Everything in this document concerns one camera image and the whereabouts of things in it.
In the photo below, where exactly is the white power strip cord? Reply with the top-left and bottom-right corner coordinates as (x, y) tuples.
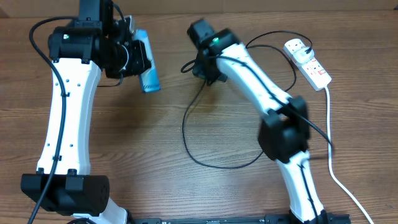
(323, 86), (376, 224)

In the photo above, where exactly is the blue Galaxy smartphone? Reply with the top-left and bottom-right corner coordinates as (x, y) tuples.
(134, 29), (160, 93)

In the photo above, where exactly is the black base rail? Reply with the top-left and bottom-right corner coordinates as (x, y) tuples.
(134, 213), (351, 224)

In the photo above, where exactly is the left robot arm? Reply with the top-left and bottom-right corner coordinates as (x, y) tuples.
(21, 0), (160, 223)

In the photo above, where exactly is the white charger plug adapter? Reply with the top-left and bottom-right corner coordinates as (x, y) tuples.
(292, 47), (315, 67)

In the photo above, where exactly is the white power strip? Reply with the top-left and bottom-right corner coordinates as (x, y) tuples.
(284, 39), (331, 91)

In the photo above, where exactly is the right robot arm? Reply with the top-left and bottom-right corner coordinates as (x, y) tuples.
(181, 19), (329, 223)

